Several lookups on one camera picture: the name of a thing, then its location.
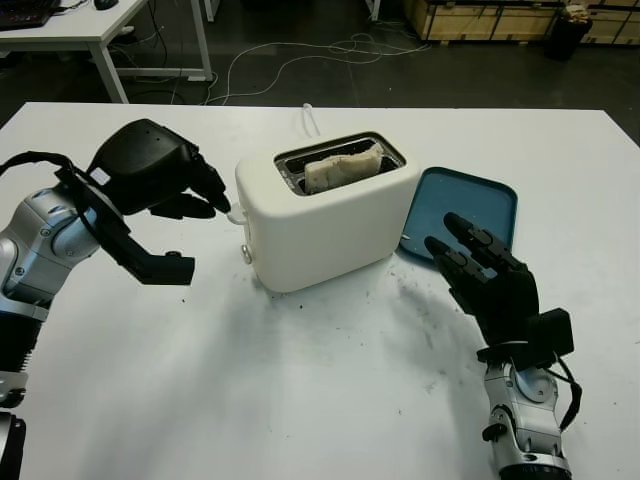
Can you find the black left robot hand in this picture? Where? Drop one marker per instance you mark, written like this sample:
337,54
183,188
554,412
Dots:
140,165

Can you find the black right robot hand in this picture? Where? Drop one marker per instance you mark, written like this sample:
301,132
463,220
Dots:
505,300

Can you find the white two-slot toaster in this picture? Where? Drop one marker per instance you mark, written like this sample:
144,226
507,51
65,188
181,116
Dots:
325,235

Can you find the white bread slice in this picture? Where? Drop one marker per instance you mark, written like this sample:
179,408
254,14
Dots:
340,167

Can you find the blue plastic tray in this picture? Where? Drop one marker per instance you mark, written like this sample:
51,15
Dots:
460,200

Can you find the white office desk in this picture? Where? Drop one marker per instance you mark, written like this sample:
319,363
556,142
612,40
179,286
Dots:
100,25

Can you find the black computer mouse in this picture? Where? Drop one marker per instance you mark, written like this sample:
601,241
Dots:
105,4

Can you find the white table leg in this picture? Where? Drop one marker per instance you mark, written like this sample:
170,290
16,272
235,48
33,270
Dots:
207,9
376,9

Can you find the black laptop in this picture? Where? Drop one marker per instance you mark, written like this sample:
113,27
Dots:
22,14

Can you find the black trash bin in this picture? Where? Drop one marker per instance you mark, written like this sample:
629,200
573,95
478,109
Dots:
565,40

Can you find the wooden crate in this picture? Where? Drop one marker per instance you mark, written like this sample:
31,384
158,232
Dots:
485,22
615,25

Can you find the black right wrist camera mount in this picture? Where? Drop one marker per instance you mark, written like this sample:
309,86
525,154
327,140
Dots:
550,335

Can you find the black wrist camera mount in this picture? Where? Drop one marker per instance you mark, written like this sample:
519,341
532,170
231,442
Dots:
550,335
160,270

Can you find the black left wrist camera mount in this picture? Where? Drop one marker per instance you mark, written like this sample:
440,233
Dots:
160,270

